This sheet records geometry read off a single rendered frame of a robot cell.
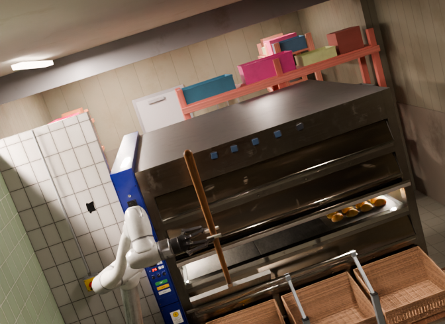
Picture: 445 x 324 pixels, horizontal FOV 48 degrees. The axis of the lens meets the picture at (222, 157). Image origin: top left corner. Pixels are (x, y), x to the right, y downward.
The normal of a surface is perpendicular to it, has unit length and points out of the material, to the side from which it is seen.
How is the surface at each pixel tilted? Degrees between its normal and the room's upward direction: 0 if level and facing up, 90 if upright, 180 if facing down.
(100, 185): 90
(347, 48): 90
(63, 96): 90
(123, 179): 90
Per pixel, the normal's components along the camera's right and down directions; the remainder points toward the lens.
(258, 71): 0.09, 0.20
